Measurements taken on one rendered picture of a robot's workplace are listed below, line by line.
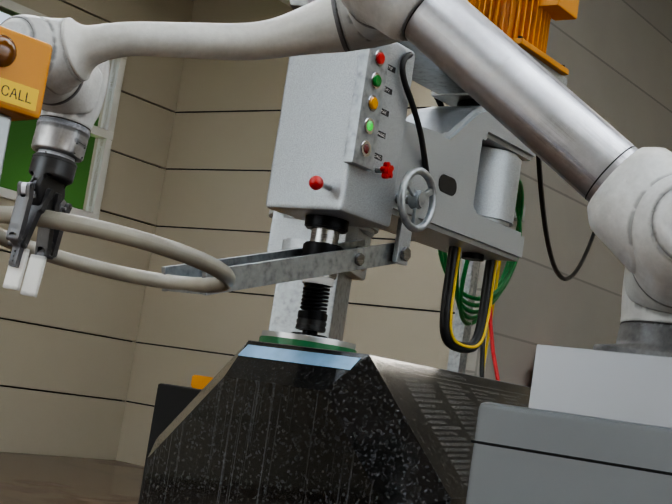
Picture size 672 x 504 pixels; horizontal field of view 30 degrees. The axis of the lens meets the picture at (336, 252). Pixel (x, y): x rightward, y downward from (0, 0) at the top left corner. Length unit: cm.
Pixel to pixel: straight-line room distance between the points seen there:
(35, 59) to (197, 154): 937
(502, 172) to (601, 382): 157
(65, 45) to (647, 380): 100
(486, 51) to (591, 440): 56
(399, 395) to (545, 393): 69
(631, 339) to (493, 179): 149
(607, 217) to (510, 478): 40
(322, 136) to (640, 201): 122
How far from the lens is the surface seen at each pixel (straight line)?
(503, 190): 334
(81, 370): 1035
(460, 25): 183
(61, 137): 213
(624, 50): 732
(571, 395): 186
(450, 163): 309
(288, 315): 377
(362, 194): 276
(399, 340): 907
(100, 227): 210
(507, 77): 180
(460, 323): 573
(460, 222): 313
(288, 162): 282
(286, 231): 377
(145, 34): 202
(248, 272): 255
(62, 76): 202
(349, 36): 205
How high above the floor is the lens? 77
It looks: 7 degrees up
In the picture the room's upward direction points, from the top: 9 degrees clockwise
